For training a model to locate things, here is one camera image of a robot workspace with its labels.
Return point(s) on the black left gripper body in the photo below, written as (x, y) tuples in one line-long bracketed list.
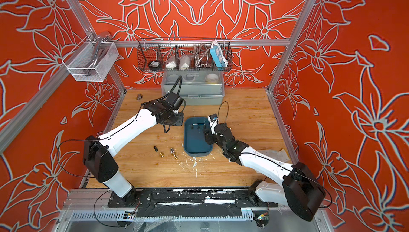
[(177, 119)]

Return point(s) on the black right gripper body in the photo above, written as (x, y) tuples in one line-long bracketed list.
[(213, 139)]

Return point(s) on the teal plastic storage box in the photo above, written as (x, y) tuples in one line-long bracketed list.
[(195, 144)]

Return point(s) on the bronze chess piece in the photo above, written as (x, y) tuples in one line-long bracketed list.
[(174, 156)]

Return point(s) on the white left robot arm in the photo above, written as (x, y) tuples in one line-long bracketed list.
[(99, 152)]

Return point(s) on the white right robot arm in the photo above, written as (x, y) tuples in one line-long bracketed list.
[(300, 191)]

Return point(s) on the blue white box in basket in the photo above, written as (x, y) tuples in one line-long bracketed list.
[(217, 55)]

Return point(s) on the small metal piece far corner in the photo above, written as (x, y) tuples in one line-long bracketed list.
[(139, 97)]

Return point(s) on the grey plastic lidded container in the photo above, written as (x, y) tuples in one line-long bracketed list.
[(198, 88)]

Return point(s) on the metal tongs in basket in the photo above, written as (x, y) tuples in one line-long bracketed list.
[(202, 56)]

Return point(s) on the white cloth on table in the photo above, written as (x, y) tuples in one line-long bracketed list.
[(277, 155)]

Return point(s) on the black wire wall basket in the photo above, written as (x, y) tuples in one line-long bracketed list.
[(177, 54)]

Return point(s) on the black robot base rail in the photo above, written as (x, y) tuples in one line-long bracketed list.
[(193, 202)]

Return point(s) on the white mesh wall basket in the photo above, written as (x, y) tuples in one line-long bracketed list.
[(92, 62)]

